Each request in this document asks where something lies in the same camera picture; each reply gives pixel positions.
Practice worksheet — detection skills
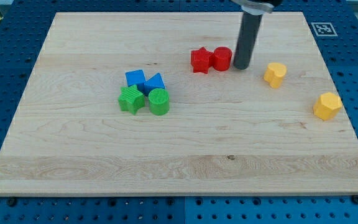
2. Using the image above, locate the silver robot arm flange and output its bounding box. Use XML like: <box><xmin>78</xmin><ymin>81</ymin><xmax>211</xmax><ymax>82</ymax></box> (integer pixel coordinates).
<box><xmin>231</xmin><ymin>0</ymin><xmax>283</xmax><ymax>16</ymax></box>

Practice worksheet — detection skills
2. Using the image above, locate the yellow heart block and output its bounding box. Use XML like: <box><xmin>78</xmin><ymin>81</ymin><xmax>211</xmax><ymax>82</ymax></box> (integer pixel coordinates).
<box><xmin>263</xmin><ymin>62</ymin><xmax>287</xmax><ymax>88</ymax></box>

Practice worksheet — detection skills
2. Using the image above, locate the yellow hexagon block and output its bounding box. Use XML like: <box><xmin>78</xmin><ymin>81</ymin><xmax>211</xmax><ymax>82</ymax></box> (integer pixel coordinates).
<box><xmin>313</xmin><ymin>92</ymin><xmax>342</xmax><ymax>121</ymax></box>

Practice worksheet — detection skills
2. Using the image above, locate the green cylinder block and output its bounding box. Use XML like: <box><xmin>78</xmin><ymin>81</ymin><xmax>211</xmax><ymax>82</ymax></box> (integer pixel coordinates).
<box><xmin>149</xmin><ymin>88</ymin><xmax>170</xmax><ymax>116</ymax></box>

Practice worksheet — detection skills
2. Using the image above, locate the blue triangle block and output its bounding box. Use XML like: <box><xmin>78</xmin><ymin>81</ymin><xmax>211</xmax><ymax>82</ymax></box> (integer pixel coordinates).
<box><xmin>144</xmin><ymin>73</ymin><xmax>165</xmax><ymax>96</ymax></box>

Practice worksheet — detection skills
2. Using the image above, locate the green star block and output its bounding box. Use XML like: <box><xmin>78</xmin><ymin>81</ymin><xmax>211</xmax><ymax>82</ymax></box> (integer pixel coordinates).
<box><xmin>118</xmin><ymin>85</ymin><xmax>145</xmax><ymax>115</ymax></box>

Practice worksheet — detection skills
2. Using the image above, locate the blue cube block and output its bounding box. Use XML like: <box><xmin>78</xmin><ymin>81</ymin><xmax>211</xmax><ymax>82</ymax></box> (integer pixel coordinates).
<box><xmin>125</xmin><ymin>70</ymin><xmax>145</xmax><ymax>92</ymax></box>

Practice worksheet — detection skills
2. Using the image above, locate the red star block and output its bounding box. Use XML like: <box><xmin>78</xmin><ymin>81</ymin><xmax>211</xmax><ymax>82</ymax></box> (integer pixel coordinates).
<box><xmin>190</xmin><ymin>47</ymin><xmax>213</xmax><ymax>74</ymax></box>

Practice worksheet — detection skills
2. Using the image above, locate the light wooden board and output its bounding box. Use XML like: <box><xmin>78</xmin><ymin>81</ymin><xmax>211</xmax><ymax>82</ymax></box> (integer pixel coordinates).
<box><xmin>0</xmin><ymin>12</ymin><xmax>358</xmax><ymax>197</ymax></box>

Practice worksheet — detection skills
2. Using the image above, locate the red cylinder block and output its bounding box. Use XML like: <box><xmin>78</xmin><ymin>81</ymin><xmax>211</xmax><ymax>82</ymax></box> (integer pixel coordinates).
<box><xmin>213</xmin><ymin>47</ymin><xmax>232</xmax><ymax>72</ymax></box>

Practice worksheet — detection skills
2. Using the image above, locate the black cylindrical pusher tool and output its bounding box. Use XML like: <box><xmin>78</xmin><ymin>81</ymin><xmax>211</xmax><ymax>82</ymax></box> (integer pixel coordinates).
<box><xmin>233</xmin><ymin>12</ymin><xmax>263</xmax><ymax>70</ymax></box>

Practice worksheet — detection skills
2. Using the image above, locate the white fiducial marker tag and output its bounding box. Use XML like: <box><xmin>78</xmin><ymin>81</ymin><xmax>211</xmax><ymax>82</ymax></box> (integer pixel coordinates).
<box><xmin>311</xmin><ymin>22</ymin><xmax>337</xmax><ymax>37</ymax></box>

